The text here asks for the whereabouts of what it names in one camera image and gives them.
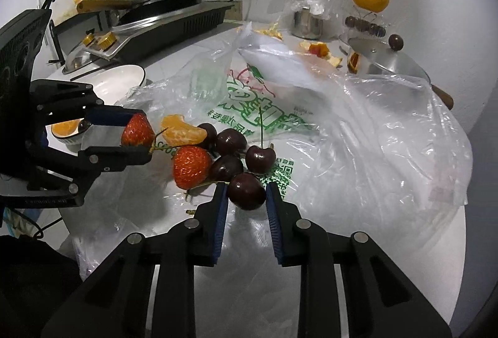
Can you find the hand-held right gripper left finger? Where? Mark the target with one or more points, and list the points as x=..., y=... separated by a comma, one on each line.
x=221, y=213

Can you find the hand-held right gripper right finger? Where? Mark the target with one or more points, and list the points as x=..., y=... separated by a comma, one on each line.
x=273, y=221

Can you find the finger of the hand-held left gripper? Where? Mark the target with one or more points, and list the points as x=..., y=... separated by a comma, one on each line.
x=113, y=118
x=109, y=160

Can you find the red strawberry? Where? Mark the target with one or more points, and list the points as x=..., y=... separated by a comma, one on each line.
x=190, y=170
x=137, y=130
x=319, y=49

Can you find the white plate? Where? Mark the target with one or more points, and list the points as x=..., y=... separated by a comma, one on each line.
x=116, y=83

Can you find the small white bowl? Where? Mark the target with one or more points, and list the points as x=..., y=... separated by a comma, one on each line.
x=69, y=140

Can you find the dark red cherry long stem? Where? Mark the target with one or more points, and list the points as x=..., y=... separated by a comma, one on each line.
x=260, y=160

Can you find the black chopstick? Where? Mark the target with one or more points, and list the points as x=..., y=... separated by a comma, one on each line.
x=91, y=72

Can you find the black metal rack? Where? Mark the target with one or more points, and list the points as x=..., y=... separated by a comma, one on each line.
x=74, y=19

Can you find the black steel stove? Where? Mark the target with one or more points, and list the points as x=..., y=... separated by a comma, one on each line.
x=175, y=25

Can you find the clear printed plastic bag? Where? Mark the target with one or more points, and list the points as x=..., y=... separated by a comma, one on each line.
x=350, y=120

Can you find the orange peel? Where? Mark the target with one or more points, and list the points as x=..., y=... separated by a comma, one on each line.
x=330, y=60
x=268, y=32

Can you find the stainless steel cup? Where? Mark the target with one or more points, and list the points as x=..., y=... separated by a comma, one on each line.
x=307, y=25

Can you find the steel pot lid wooden knob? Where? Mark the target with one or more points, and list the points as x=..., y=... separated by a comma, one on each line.
x=385, y=56

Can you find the cherries in clear container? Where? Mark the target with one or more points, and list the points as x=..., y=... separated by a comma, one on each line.
x=365, y=25

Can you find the crumpled clear plastic wrap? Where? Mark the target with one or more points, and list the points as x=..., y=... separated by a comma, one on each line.
x=311, y=5

